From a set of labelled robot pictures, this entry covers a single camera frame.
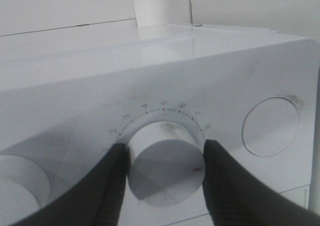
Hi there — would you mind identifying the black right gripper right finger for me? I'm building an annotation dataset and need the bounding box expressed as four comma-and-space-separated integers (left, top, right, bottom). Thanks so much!
202, 140, 310, 225

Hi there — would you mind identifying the upper white power knob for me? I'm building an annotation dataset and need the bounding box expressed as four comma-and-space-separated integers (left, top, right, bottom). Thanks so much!
0, 155, 50, 225

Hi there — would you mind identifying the white microwave oven body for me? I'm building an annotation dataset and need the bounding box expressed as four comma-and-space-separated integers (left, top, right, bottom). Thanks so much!
0, 24, 320, 225

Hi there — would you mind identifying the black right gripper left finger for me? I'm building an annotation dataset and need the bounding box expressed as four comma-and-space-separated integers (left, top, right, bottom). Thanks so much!
17, 143, 128, 225

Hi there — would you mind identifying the white timer knob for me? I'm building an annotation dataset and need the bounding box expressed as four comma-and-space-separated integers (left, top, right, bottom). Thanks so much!
128, 121, 205, 207

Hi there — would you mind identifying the round white door-release button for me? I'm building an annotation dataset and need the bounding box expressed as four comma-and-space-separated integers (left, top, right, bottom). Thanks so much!
241, 97, 300, 157

